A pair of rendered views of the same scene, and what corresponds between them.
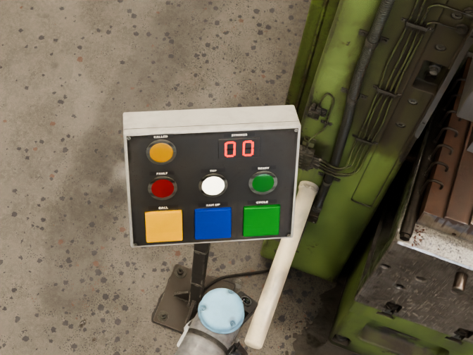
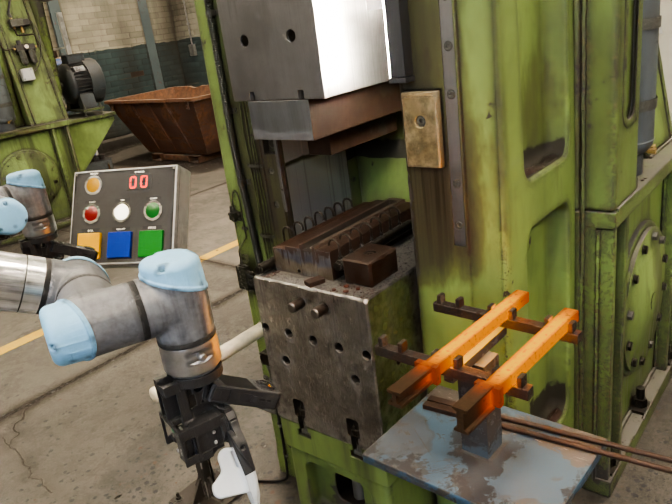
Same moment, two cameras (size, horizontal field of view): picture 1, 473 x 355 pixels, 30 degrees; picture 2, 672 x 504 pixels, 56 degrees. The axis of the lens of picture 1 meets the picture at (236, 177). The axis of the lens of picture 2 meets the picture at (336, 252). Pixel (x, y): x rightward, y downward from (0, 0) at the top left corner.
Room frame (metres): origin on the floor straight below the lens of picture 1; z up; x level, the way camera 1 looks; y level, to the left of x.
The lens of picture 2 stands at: (-0.50, -1.37, 1.54)
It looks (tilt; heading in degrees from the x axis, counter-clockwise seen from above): 20 degrees down; 31
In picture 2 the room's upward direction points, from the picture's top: 8 degrees counter-clockwise
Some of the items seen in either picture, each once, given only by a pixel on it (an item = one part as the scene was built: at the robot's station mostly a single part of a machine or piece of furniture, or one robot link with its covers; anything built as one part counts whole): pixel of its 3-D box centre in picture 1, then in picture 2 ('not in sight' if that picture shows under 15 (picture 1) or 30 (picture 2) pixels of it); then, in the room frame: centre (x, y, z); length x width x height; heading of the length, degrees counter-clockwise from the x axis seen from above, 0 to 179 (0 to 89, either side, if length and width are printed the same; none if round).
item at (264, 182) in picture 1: (262, 182); (152, 210); (0.75, -0.05, 1.09); 0.05 x 0.03 x 0.04; 80
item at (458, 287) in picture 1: (459, 282); (296, 305); (0.69, -0.52, 0.87); 0.04 x 0.03 x 0.03; 170
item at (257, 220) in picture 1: (261, 219); (151, 243); (0.70, -0.07, 1.01); 0.07 x 0.05 x 0.07; 105
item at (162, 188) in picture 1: (162, 188); (91, 213); (0.70, 0.14, 1.09); 0.05 x 0.03 x 0.04; 80
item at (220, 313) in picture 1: (219, 318); (28, 195); (0.42, -0.01, 1.23); 0.09 x 0.08 x 0.11; 162
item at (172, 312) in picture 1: (194, 299); (206, 485); (0.80, 0.06, 0.05); 0.22 x 0.22 x 0.09; 80
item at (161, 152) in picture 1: (161, 152); (93, 185); (0.74, 0.15, 1.16); 0.05 x 0.03 x 0.04; 80
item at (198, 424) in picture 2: not in sight; (198, 407); (0.02, -0.82, 1.07); 0.09 x 0.08 x 0.12; 154
